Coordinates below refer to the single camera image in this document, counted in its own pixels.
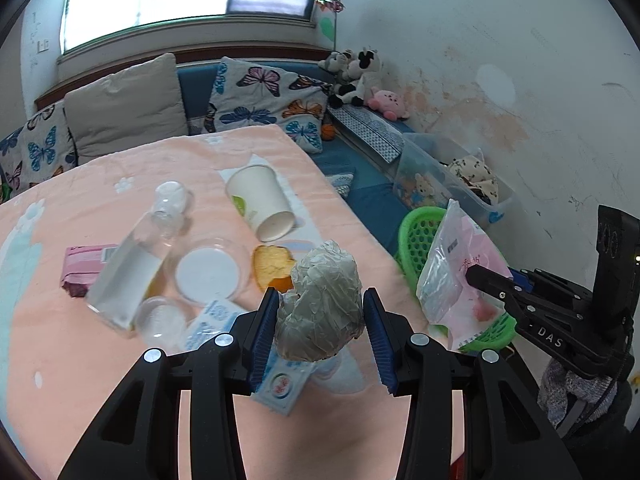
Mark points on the white wipe packet red print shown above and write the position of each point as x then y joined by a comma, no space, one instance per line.
282,387

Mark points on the small clear plastic cup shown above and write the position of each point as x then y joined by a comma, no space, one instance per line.
160,322

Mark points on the green plastic basket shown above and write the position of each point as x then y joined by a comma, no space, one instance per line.
417,240

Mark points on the bread slice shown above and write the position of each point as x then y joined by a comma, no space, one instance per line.
270,265

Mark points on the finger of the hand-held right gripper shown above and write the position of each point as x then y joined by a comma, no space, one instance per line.
555,292
495,285

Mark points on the grey plush toy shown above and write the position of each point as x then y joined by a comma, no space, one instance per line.
335,62

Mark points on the white butterfly cushion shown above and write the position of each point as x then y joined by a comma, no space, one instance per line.
35,150
260,95

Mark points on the beige cushion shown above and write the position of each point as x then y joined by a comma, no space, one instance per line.
125,105

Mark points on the blue sofa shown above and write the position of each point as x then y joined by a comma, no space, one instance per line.
370,205

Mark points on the grey patterned folded cloth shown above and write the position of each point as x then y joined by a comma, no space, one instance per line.
370,132

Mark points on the small orange ball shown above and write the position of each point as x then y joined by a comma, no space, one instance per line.
328,132

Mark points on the pink plush toy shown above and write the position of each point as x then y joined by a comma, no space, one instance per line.
387,102

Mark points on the pink white plastic bag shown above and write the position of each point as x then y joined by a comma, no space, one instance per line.
450,270

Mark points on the round clear plastic lid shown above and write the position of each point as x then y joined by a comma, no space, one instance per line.
207,272

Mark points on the grey paper ball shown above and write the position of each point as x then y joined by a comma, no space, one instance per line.
320,300

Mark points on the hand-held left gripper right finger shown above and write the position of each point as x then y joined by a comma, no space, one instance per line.
377,332

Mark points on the bear print toy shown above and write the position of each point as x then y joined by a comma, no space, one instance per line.
422,187

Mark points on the clear plastic storage box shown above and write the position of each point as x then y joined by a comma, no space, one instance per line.
420,160

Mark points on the clear plastic bottle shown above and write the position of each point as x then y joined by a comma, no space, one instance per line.
127,280

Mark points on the cow plush toy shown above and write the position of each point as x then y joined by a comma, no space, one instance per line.
365,75

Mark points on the white paper cup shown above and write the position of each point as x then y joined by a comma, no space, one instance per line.
260,195

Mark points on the spotted cream cloth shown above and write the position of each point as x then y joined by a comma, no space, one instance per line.
470,170

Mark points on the green printed cloth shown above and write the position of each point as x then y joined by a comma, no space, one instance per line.
4,190

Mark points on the blue white wipe packet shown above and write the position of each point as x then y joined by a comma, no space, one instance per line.
215,315

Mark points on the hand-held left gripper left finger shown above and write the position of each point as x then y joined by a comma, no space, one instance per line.
265,332

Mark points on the small patterned cushion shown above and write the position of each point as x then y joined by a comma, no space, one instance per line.
342,184

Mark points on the pink packet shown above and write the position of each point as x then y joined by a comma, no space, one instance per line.
82,265

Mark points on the wall switch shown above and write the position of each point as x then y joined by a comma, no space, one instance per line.
43,46

